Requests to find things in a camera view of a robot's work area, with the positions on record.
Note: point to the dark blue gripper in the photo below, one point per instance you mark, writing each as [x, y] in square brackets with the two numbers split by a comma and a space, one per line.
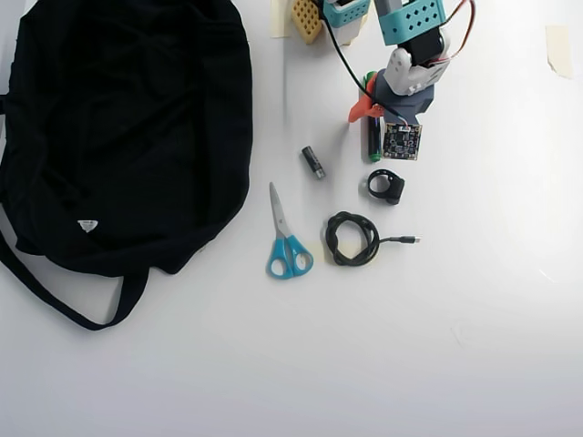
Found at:
[363, 110]

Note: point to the green marker pen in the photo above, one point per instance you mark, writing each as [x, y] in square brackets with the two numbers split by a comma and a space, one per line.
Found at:
[372, 139]

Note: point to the white and teal robot arm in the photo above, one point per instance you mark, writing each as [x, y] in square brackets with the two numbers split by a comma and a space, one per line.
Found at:
[410, 32]

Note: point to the black fabric bag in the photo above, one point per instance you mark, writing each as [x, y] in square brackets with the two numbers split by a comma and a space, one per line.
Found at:
[127, 136]

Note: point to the black cylindrical battery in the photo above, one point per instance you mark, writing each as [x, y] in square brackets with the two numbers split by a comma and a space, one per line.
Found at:
[313, 163]

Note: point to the yellow perforated base part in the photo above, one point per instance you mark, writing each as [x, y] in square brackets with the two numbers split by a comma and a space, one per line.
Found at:
[306, 20]

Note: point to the beige masking tape strip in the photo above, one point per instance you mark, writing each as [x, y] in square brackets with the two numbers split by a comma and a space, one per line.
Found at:
[281, 20]

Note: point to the beige masking tape piece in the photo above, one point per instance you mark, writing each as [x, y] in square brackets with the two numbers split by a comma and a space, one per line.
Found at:
[559, 50]

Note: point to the camera circuit board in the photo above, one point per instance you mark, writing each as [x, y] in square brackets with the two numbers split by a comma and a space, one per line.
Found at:
[401, 142]

